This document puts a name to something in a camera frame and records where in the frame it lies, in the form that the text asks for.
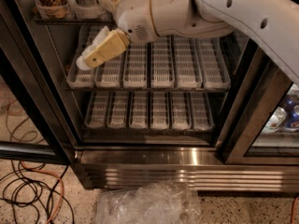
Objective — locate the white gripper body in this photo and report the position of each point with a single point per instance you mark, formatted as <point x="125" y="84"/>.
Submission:
<point x="133" y="13"/>

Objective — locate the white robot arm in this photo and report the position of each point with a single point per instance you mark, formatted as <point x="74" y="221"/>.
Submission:
<point x="272" y="24"/>

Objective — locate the middle shelf tray three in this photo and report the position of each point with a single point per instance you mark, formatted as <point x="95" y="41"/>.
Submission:
<point x="135" y="68"/>

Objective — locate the middle shelf tray four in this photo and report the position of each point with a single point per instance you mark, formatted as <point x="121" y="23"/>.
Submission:
<point x="162" y="74"/>

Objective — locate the bottom shelf tray five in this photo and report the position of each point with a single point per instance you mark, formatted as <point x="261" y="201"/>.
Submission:
<point x="180" y="111"/>

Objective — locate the bottom shelf tray three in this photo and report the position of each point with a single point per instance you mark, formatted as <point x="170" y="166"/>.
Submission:
<point x="138" y="118"/>

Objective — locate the shelf tray five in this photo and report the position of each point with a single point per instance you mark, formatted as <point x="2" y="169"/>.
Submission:
<point x="187" y="66"/>
<point x="180" y="111"/>

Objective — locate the shelf tray four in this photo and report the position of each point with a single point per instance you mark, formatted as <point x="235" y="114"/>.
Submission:
<point x="162" y="74"/>
<point x="159" y="113"/>

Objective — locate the closed right glass fridge door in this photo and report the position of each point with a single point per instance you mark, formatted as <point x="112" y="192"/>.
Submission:
<point x="258" y="88"/>

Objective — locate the bottom shelf tray two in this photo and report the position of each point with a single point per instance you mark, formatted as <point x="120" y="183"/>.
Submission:
<point x="117" y="111"/>

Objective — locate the bottom shelf tray six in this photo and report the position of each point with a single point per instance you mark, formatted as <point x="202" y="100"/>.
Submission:
<point x="201" y="115"/>

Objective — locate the middle shelf tray five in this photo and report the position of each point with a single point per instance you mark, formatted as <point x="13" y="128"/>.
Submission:
<point x="187" y="66"/>

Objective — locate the bottom shelf tray one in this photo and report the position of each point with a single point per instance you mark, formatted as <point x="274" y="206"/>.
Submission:
<point x="97" y="110"/>

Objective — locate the bottom shelf tray four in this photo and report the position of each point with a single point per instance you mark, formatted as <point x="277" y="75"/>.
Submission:
<point x="159" y="113"/>

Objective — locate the shelf tray six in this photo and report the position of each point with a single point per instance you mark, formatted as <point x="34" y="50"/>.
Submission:
<point x="201" y="115"/>
<point x="212" y="64"/>

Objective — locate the crumpled clear plastic bag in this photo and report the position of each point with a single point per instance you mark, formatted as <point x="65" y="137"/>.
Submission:
<point x="161" y="203"/>

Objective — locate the white green can behind glass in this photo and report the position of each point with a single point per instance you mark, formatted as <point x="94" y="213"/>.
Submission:
<point x="276" y="119"/>

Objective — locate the shelf tray one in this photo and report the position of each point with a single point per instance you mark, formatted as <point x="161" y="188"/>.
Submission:
<point x="97" y="110"/>
<point x="62" y="12"/>
<point x="77" y="78"/>

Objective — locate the middle shelf tray one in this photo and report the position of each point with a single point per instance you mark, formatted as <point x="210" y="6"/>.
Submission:
<point x="77" y="78"/>

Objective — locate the shelf tray two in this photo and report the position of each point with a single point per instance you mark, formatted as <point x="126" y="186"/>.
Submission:
<point x="117" y="111"/>
<point x="87" y="12"/>
<point x="108" y="75"/>

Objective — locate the stainless steel display fridge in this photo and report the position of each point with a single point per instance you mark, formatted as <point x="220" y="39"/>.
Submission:
<point x="125" y="160"/>

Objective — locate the middle shelf tray six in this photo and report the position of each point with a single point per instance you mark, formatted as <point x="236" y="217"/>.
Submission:
<point x="212" y="64"/>

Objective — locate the shelf tray three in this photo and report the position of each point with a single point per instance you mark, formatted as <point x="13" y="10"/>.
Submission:
<point x="135" y="68"/>
<point x="138" y="118"/>

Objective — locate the top shelf tray one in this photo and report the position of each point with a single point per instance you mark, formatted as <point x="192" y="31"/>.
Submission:
<point x="62" y="12"/>

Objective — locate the top shelf tray two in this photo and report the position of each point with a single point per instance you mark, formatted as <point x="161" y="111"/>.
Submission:
<point x="87" y="12"/>

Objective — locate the open glass fridge door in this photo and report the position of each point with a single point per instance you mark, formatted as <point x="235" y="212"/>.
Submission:
<point x="32" y="68"/>

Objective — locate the middle shelf tray two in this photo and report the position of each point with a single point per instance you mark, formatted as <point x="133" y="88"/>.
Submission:
<point x="108" y="75"/>

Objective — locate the middle wire shelf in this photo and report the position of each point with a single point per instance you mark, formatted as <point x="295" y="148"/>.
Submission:
<point x="94" y="88"/>

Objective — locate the blue can behind glass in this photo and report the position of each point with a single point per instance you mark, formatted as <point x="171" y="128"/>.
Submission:
<point x="291" y="105"/>

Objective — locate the clear plastic container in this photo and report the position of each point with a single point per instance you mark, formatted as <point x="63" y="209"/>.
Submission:
<point x="110" y="203"/>

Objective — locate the bottom wire shelf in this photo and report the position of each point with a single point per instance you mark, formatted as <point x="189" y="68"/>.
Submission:
<point x="132" y="130"/>

